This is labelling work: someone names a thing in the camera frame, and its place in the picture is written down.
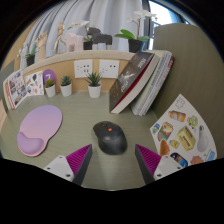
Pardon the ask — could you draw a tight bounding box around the black-cover book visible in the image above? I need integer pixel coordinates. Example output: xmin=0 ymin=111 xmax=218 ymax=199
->
xmin=108 ymin=50 xmax=161 ymax=115

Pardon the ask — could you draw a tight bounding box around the white card with object stickers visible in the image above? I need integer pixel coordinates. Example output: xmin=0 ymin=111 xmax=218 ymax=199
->
xmin=24 ymin=70 xmax=45 ymax=97

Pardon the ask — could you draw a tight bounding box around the grey curtain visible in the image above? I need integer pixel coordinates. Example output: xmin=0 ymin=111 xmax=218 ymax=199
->
xmin=24 ymin=0 xmax=144 ymax=64

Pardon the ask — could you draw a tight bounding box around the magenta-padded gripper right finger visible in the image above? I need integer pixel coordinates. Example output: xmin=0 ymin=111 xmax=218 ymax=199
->
xmin=134 ymin=143 xmax=184 ymax=185

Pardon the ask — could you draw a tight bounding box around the black computer mouse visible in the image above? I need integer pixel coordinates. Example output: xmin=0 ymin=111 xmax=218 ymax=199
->
xmin=92 ymin=120 xmax=128 ymax=156

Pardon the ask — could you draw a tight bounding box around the wooden desk back shelf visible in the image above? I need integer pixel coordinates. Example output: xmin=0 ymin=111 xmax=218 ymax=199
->
xmin=13 ymin=49 xmax=136 ymax=94

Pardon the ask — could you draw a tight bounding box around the purple mouse pad with wrist rest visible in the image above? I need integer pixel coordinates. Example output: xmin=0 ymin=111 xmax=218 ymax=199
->
xmin=16 ymin=104 xmax=64 ymax=158

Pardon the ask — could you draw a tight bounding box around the white wall socket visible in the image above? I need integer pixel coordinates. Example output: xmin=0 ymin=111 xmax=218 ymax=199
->
xmin=98 ymin=59 xmax=120 ymax=79
xmin=73 ymin=58 xmax=94 ymax=79

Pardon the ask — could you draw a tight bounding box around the round purple number sign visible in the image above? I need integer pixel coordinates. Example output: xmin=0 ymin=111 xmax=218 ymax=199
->
xmin=42 ymin=68 xmax=58 ymax=87

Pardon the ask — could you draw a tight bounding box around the pink horse figurine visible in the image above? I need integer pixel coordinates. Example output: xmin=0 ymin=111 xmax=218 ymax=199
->
xmin=64 ymin=32 xmax=84 ymax=53

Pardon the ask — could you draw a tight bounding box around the photo-cover magazine with red edge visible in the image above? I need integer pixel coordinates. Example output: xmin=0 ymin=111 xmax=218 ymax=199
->
xmin=3 ymin=69 xmax=28 ymax=110

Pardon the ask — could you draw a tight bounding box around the round succulent in white pot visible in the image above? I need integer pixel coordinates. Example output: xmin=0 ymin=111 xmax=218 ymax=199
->
xmin=44 ymin=78 xmax=57 ymax=98

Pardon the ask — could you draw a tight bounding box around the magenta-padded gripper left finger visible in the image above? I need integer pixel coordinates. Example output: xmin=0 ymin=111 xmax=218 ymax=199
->
xmin=43 ymin=143 xmax=94 ymax=187

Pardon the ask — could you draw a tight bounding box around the window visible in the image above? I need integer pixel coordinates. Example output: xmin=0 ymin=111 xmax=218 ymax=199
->
xmin=143 ymin=0 xmax=198 ymax=51

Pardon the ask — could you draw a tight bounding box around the spiky succulent in white pot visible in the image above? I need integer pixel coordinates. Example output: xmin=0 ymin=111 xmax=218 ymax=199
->
xmin=84 ymin=71 xmax=103 ymax=99

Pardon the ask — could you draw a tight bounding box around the black horse figurine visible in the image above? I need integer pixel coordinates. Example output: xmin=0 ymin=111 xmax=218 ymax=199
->
xmin=87 ymin=27 xmax=113 ymax=51

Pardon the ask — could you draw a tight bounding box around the white food sticker sheet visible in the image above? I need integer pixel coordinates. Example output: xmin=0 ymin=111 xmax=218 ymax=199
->
xmin=149 ymin=93 xmax=218 ymax=168

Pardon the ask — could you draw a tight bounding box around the wooden hand model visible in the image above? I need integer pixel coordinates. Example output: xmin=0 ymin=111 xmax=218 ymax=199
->
xmin=34 ymin=30 xmax=49 ymax=62

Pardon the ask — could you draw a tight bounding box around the rosette succulent in white pot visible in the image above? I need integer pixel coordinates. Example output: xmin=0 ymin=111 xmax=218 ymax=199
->
xmin=59 ymin=75 xmax=73 ymax=98

